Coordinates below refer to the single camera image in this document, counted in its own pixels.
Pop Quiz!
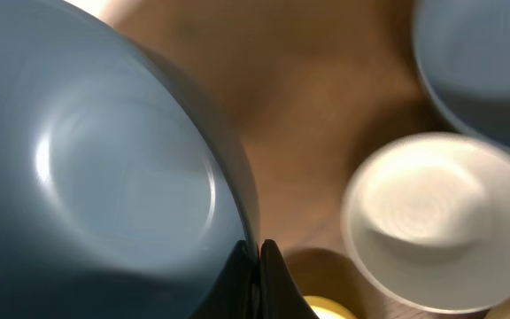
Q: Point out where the small grey bowl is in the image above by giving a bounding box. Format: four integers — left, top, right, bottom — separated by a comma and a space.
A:
341, 133, 510, 314

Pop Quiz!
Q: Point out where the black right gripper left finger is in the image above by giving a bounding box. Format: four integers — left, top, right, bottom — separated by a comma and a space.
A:
190, 240, 255, 319

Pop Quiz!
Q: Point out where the small yellow bowl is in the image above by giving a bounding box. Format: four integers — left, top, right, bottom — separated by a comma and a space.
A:
304, 296, 357, 319

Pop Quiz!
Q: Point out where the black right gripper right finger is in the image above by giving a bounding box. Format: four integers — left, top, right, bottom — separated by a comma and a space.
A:
259, 239, 318, 319

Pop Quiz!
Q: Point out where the dark blue bowl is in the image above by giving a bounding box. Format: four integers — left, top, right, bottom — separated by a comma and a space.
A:
0, 0, 259, 319
412, 0, 510, 152

